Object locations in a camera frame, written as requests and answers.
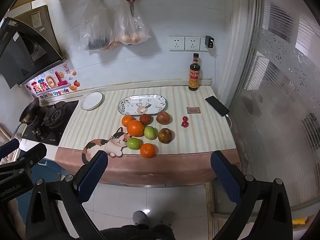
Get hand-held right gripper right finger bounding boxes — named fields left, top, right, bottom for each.
left=210, top=150, right=293, bottom=240

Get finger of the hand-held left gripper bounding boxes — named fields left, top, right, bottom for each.
left=0, top=138, right=20, bottom=158
left=15, top=143, right=47, bottom=171

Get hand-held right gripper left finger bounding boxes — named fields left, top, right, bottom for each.
left=25, top=150, right=109, bottom=240

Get small orange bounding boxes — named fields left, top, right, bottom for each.
left=140, top=143, right=156, bottom=158
left=122, top=115, right=135, bottom=128

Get large orange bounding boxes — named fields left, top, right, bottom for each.
left=126, top=120, right=145, bottom=137

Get reddish green fruit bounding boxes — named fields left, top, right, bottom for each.
left=158, top=128, right=173, bottom=144
left=156, top=111, right=173, bottom=125

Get dark brownish orange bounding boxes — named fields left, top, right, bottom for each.
left=139, top=114, right=153, bottom=125

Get oval floral plate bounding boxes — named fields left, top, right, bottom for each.
left=117, top=94, right=168, bottom=116

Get blue cabinet door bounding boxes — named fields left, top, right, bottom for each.
left=37, top=159, right=73, bottom=179

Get dark frying pan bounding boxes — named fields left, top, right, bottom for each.
left=19, top=97, right=42, bottom=125

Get black gas stove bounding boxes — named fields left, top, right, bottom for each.
left=21, top=100, right=79, bottom=146

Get grey slipper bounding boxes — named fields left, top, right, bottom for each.
left=132, top=210, right=150, bottom=225

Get black smartphone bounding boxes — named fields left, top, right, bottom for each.
left=205, top=95, right=230, bottom=117

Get person's dark clothing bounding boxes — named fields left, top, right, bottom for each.
left=99, top=224, right=175, bottom=240

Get round white plate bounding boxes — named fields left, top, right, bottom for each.
left=80, top=92, right=104, bottom=111

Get frosted glass sliding door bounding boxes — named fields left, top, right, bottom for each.
left=225, top=0, right=320, bottom=215

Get black range hood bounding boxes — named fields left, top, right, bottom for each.
left=0, top=5, right=67, bottom=89

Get dark sauce bottle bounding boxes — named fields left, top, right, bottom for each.
left=188, top=53, right=202, bottom=92

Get clear plastic bag dark contents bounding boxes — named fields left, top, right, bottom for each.
left=80, top=0, right=115, bottom=51

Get clear plastic bag with eggs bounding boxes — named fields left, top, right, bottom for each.
left=112, top=1, right=152, bottom=45

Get colourful wall sticker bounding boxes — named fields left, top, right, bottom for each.
left=25, top=64, right=82, bottom=99

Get white charging cable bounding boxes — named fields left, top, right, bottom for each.
left=212, top=46, right=233, bottom=130

